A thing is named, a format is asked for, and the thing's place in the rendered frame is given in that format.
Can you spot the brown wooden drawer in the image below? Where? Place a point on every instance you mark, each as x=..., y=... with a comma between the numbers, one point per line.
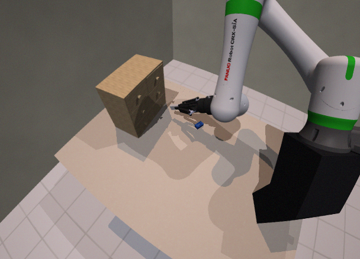
x=136, y=96
x=138, y=113
x=144, y=122
x=155, y=77
x=156, y=92
x=158, y=104

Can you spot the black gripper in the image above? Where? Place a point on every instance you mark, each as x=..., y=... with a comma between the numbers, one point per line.
x=189, y=107

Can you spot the small brown wooden chest of drawers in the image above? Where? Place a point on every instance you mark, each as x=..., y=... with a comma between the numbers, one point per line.
x=119, y=84

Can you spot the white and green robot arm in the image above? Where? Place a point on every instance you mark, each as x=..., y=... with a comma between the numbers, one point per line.
x=334, y=105

